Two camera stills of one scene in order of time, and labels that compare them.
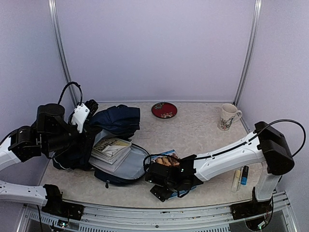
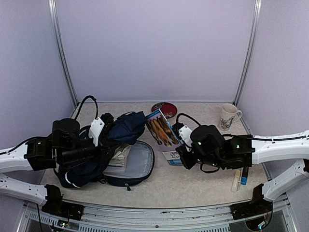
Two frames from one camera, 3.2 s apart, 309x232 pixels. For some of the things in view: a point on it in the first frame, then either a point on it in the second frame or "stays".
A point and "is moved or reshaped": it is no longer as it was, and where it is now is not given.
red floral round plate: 164,110 stays
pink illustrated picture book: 108,150 → 120,156
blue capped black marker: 244,179 stays
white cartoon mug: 230,114 stays
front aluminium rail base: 124,219 stays
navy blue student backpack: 121,122 is moved or reshaped
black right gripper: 161,195 → 188,164
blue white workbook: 175,194 → 165,137
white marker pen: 241,174 stays
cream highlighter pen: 235,181 stays
